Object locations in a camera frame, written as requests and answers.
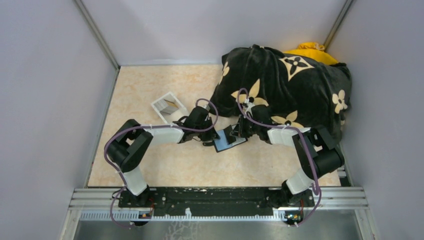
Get black floral plush blanket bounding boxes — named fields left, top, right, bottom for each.
left=210, top=44, right=352, bottom=143

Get white plastic card tray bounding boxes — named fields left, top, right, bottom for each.
left=151, top=91, right=189, bottom=124

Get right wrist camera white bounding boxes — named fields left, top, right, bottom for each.
left=241, top=102, right=256, bottom=115

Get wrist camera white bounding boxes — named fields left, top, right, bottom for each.
left=202, top=104, right=211, bottom=112
left=241, top=102, right=256, bottom=115

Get yellow cloth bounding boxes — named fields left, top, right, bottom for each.
left=283, top=42, right=339, bottom=65

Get grey cards in tray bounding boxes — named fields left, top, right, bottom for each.
left=154, top=98, right=179, bottom=115

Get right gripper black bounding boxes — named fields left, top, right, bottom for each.
left=230, top=115, right=260, bottom=139

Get black leather card holder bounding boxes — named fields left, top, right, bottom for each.
left=203, top=124, right=248, bottom=153

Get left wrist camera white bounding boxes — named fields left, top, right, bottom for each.
left=202, top=104, right=211, bottom=112

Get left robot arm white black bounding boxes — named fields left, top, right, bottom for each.
left=103, top=104, right=220, bottom=207

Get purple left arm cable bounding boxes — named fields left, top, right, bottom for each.
left=103, top=97, right=220, bottom=229

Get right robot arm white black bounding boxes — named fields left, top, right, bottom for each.
left=237, top=103, right=345, bottom=206

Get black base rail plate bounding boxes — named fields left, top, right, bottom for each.
left=118, top=187, right=315, bottom=217

